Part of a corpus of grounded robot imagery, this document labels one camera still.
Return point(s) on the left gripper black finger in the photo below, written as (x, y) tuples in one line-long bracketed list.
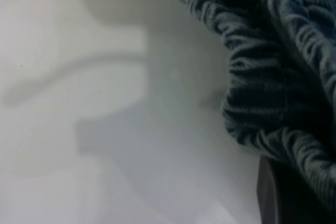
[(273, 197)]

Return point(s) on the blue denim children's jeans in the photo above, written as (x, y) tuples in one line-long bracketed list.
[(262, 77)]

